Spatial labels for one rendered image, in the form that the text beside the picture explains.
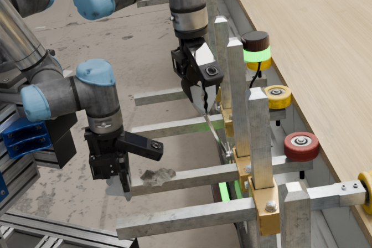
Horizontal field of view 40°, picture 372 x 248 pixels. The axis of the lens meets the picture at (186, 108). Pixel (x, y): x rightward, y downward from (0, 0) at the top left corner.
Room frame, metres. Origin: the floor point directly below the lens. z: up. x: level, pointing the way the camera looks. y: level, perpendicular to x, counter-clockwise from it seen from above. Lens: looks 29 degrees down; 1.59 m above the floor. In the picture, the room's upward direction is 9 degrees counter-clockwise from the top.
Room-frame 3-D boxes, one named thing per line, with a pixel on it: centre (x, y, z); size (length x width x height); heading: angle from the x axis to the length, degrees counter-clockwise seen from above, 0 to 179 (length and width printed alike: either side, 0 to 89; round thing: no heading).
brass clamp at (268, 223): (0.75, -0.12, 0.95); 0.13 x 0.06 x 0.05; 0
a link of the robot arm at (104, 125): (0.98, 0.18, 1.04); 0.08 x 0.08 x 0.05
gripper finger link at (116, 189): (0.97, 0.19, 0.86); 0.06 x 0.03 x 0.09; 90
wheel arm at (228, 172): (0.98, -0.06, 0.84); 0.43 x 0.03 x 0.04; 90
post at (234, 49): (1.02, -0.12, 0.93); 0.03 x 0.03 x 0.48; 0
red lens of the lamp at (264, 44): (1.02, -0.17, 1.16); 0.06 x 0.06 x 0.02
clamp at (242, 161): (1.00, -0.13, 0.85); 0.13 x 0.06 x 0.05; 0
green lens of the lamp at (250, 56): (1.02, -0.17, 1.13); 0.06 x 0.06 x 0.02
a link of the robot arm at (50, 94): (0.97, 0.28, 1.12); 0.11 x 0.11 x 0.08; 14
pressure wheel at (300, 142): (0.98, -0.25, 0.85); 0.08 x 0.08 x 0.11
